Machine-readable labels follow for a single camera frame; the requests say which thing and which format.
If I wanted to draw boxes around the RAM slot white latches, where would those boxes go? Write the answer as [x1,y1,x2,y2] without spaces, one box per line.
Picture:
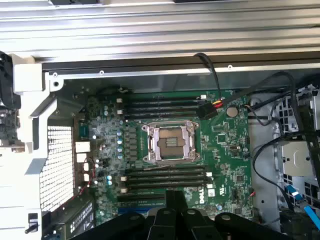
[116,106,202,115]
[120,171,213,183]
[120,181,215,195]
[116,94,207,104]

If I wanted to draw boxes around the RAM slot black latches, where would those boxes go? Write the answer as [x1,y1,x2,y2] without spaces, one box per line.
[124,166,209,176]
[124,176,209,188]
[123,100,204,109]
[123,111,201,120]

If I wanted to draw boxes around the blue expansion slot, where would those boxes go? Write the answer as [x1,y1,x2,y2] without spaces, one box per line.
[117,206,153,216]

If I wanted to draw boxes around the long black expansion slot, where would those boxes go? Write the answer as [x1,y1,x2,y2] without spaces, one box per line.
[116,194,166,204]

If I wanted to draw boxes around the black plastic drive holder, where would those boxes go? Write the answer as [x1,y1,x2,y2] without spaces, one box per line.
[279,208,317,240]

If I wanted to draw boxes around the green motherboard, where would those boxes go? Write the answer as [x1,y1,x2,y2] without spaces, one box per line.
[74,89,254,226]

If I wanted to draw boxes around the CPU socket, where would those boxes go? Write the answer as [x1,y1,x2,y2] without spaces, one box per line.
[140,119,202,166]

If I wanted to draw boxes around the black case clip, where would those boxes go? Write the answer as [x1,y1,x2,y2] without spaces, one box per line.
[24,211,40,235]

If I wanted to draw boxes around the silver coin cell battery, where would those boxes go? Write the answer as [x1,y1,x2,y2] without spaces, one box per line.
[226,104,239,118]

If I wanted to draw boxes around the silver disk bay cage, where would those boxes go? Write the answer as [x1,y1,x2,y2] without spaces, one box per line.
[271,84,320,240]

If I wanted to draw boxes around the open PC case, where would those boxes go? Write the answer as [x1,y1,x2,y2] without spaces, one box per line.
[23,52,320,240]

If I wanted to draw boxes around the black graphics card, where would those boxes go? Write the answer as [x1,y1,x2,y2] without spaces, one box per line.
[0,49,22,148]

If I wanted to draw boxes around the thin red wire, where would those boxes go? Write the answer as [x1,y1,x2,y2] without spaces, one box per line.
[76,156,97,201]

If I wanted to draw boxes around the blue SATA wire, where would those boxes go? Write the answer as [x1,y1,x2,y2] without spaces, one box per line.
[284,184,320,233]

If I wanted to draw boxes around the silver drive bracket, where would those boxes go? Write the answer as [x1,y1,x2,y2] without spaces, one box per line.
[281,139,313,179]

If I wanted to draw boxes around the black flat strap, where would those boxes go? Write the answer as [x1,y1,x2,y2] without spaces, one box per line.
[291,87,320,181]

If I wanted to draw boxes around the white corner bracket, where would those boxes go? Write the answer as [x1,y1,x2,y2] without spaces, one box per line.
[12,53,65,96]

